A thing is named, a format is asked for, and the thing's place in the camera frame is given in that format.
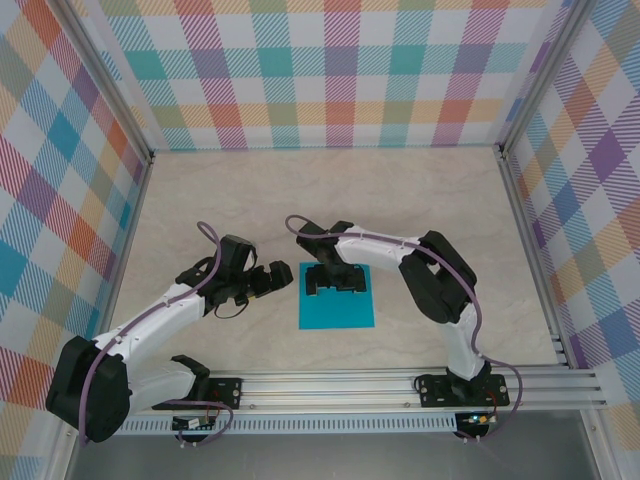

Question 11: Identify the small black circuit board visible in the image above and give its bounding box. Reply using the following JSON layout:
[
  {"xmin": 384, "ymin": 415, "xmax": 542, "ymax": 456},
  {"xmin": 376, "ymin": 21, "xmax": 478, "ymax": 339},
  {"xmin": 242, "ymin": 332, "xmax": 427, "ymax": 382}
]
[{"xmin": 172, "ymin": 415, "xmax": 217, "ymax": 431}]

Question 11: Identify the aluminium side rail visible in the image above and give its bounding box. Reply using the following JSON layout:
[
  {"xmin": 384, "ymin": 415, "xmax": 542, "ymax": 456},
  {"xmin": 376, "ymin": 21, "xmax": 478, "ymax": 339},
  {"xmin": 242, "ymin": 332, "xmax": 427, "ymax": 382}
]
[
  {"xmin": 492, "ymin": 144, "xmax": 576, "ymax": 371},
  {"xmin": 97, "ymin": 152, "xmax": 156, "ymax": 346}
]

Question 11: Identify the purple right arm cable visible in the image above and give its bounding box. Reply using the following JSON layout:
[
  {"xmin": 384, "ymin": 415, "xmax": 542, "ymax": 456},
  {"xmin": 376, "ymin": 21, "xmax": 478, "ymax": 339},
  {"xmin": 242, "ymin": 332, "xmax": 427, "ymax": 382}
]
[{"xmin": 284, "ymin": 214, "xmax": 525, "ymax": 444}]

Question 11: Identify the grey metal sheet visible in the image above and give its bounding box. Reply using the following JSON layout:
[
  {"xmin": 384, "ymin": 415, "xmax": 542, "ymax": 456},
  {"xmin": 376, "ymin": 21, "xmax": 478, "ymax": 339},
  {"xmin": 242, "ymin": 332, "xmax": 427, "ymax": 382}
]
[{"xmin": 67, "ymin": 433, "xmax": 601, "ymax": 480}]

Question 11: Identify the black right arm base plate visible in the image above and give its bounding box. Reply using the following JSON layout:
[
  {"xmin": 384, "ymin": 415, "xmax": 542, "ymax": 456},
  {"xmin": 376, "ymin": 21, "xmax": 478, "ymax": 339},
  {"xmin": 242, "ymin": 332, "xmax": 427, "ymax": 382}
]
[{"xmin": 417, "ymin": 373, "xmax": 510, "ymax": 409}]

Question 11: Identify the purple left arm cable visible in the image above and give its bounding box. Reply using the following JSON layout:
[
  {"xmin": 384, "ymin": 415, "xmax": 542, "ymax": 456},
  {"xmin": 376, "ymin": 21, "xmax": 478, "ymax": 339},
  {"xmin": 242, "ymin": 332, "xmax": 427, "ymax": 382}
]
[{"xmin": 78, "ymin": 221, "xmax": 235, "ymax": 447}]

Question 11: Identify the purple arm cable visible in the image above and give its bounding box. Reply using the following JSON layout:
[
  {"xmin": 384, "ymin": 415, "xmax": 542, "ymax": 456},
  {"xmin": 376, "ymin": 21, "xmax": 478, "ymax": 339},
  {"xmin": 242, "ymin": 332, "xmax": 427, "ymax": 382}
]
[
  {"xmin": 78, "ymin": 221, "xmax": 235, "ymax": 447},
  {"xmin": 284, "ymin": 214, "xmax": 525, "ymax": 444}
]

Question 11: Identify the blue paper sheet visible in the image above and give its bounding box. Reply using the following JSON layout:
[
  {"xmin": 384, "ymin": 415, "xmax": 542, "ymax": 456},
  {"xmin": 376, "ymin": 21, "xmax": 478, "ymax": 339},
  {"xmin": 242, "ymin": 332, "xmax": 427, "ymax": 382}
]
[{"xmin": 298, "ymin": 262, "xmax": 376, "ymax": 330}]

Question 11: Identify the aluminium mounting rail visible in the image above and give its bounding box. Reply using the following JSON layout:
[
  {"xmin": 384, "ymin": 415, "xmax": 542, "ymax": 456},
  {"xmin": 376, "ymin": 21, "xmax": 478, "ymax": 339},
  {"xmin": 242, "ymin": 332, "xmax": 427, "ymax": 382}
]
[{"xmin": 127, "ymin": 367, "xmax": 609, "ymax": 414}]

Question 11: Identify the slotted grey cable tray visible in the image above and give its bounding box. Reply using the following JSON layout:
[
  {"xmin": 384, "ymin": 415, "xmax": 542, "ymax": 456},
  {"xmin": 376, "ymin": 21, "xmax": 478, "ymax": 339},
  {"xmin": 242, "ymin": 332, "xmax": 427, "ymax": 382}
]
[{"xmin": 117, "ymin": 418, "xmax": 459, "ymax": 435}]

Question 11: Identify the aluminium frame leg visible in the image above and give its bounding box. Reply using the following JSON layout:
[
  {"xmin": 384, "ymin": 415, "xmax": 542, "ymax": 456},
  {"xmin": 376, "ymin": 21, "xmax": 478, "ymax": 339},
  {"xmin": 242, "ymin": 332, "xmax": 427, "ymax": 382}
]
[
  {"xmin": 579, "ymin": 409, "xmax": 624, "ymax": 480},
  {"xmin": 47, "ymin": 439, "xmax": 84, "ymax": 480}
]

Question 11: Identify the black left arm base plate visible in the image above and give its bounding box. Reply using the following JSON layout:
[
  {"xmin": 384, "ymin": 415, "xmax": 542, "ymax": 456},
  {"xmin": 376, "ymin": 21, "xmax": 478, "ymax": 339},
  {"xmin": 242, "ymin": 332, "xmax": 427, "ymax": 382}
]
[{"xmin": 204, "ymin": 378, "xmax": 244, "ymax": 409}]

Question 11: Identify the aluminium frame upright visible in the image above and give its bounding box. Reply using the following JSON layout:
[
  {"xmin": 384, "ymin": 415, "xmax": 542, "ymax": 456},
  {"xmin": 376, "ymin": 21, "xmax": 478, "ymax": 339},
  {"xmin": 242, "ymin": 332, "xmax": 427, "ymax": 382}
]
[
  {"xmin": 58, "ymin": 0, "xmax": 155, "ymax": 164},
  {"xmin": 497, "ymin": 0, "xmax": 599, "ymax": 161}
]

